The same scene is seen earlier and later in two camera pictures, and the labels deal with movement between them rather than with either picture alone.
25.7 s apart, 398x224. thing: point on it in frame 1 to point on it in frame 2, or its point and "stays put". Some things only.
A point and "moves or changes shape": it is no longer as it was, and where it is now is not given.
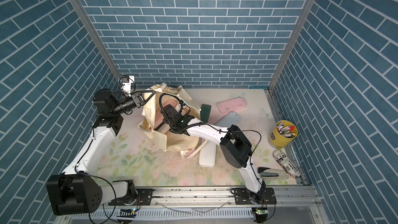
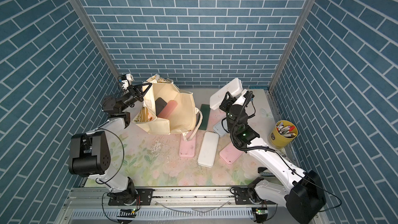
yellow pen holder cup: x=283 y=133 stays put
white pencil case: x=208 y=155 stays put
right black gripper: x=167 y=121 to x=226 y=105
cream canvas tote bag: x=173 y=142 moves or changes shape
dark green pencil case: x=205 y=112 stays put
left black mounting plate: x=142 y=197 stays put
